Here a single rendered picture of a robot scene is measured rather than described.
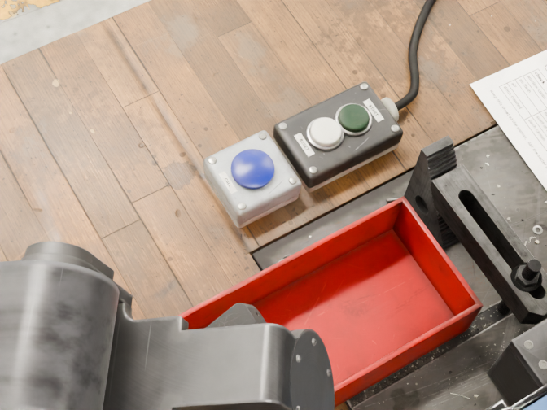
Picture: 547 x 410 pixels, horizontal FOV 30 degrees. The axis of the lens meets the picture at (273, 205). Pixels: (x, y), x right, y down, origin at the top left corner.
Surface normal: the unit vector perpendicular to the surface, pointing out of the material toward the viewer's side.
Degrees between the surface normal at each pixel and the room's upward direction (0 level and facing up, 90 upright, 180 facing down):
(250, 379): 26
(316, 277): 0
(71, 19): 0
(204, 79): 0
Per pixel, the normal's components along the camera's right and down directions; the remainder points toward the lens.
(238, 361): -0.39, -0.44
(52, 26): 0.06, -0.45
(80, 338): 0.68, -0.29
